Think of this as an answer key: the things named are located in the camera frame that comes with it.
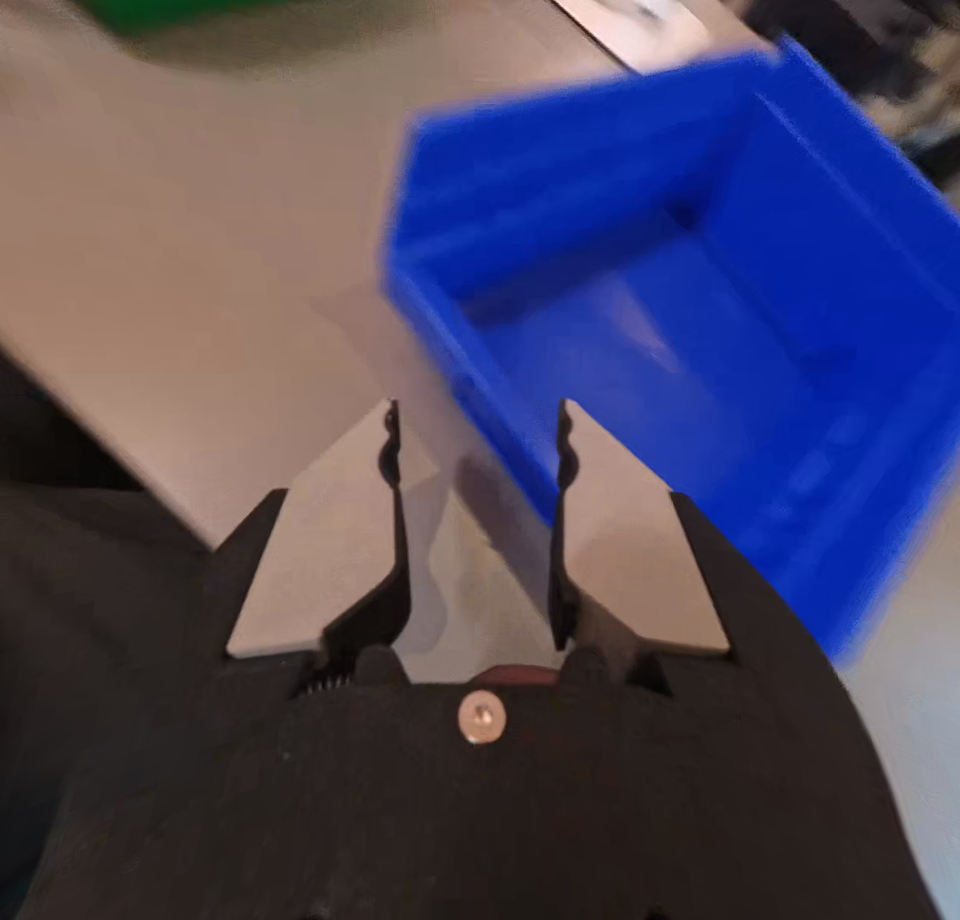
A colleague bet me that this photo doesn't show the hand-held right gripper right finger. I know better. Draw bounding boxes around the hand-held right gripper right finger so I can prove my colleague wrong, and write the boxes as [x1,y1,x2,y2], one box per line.
[547,398,732,654]

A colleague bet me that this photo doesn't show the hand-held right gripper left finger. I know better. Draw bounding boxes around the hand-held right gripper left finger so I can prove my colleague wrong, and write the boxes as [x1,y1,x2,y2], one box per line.
[225,398,413,658]

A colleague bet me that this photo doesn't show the blue plastic bin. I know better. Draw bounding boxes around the blue plastic bin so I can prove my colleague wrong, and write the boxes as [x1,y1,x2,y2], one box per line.
[382,35,960,669]

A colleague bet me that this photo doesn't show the grey desk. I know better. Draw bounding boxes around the grey desk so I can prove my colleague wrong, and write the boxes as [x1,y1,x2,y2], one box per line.
[0,0,960,920]

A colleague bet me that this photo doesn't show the wooden document stand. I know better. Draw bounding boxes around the wooden document stand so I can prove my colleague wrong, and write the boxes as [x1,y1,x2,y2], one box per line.
[510,0,781,75]

